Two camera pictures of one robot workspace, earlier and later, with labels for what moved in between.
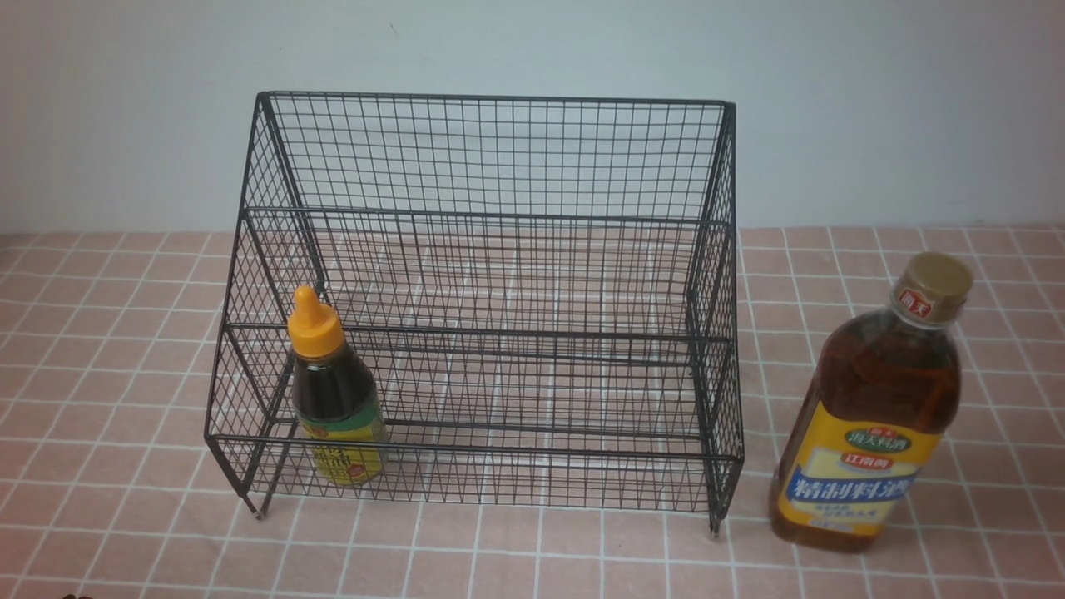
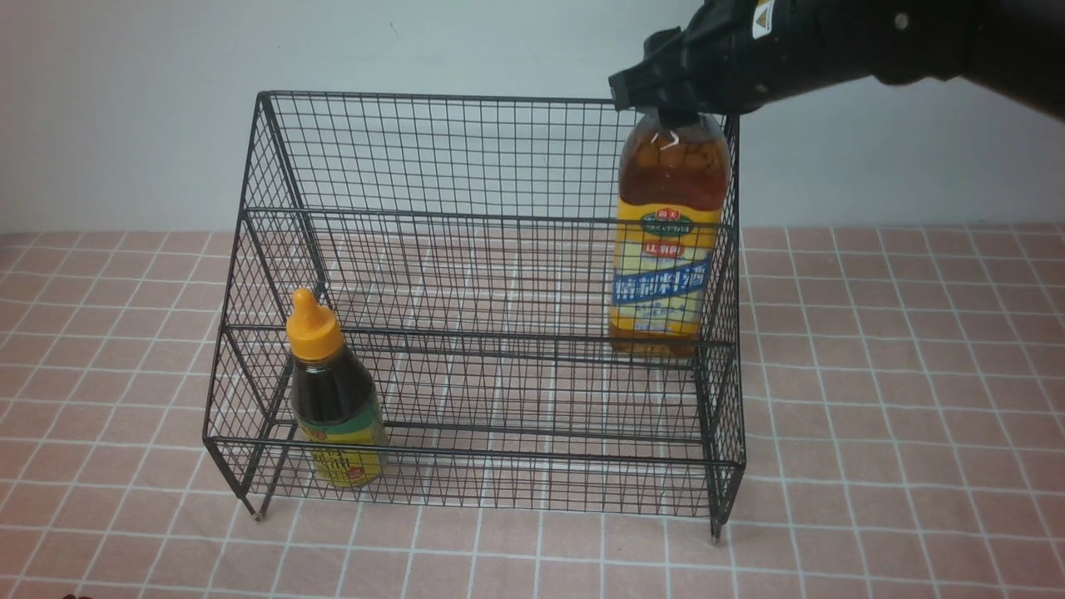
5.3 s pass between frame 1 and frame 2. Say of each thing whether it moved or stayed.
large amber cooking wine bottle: moved
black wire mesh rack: stayed
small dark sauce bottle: stayed
